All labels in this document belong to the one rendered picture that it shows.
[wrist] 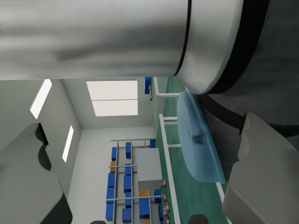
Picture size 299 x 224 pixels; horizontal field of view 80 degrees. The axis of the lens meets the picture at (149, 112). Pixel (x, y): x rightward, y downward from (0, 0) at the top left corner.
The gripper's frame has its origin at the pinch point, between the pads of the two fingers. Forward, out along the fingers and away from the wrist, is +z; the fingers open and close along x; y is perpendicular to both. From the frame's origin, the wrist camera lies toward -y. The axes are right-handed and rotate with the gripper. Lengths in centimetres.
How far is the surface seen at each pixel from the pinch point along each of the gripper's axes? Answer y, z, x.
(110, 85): 198, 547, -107
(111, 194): 459, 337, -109
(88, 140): 430, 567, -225
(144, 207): 476, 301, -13
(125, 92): 232, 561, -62
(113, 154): 416, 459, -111
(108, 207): 470, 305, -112
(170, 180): 158, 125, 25
